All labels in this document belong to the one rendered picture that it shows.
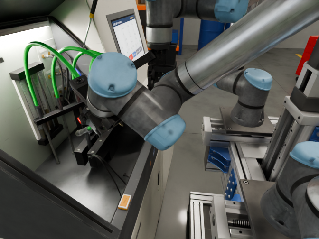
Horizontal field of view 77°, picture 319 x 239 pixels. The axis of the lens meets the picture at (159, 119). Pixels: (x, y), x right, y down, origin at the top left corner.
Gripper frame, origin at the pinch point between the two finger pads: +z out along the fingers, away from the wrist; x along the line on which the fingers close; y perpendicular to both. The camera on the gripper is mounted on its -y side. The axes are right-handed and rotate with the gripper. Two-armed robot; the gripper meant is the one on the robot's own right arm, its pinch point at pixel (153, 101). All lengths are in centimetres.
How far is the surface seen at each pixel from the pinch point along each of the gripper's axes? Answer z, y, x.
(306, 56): 72, 209, 367
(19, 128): 17, -57, -5
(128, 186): 28.2, -6.0, -15.1
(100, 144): 25.2, -24.7, 1.6
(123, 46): -4, -32, 58
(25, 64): -10.7, -45.2, -2.0
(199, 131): 123, 24, 158
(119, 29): -13, -34, 59
